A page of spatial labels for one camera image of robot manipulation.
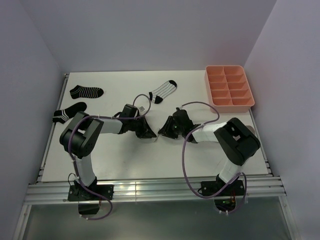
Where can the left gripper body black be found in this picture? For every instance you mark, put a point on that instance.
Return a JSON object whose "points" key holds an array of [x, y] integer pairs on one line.
{"points": [[136, 125]]}

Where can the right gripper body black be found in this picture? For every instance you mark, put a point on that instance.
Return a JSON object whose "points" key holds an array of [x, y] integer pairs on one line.
{"points": [[178, 130]]}

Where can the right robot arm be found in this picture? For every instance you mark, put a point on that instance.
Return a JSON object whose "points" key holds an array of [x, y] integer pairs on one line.
{"points": [[237, 141]]}

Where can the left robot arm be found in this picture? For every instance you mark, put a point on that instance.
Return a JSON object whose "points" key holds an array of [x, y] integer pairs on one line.
{"points": [[80, 136]]}

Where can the white sock black toe heel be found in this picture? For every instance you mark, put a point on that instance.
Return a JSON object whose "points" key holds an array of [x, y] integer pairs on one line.
{"points": [[158, 95]]}

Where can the pink divided organizer tray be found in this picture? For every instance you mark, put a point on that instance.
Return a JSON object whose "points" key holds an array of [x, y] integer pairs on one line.
{"points": [[228, 89]]}

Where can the taupe sock red cuff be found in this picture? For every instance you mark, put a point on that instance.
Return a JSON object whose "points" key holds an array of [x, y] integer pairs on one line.
{"points": [[251, 128]]}

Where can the black sock thin white stripes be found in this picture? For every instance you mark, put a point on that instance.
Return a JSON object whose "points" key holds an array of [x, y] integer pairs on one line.
{"points": [[86, 92]]}

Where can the black sock white cuff stripes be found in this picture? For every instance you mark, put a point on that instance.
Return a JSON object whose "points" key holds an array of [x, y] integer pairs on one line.
{"points": [[63, 115]]}

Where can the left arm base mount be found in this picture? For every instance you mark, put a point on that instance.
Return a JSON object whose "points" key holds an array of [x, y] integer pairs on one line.
{"points": [[78, 194]]}

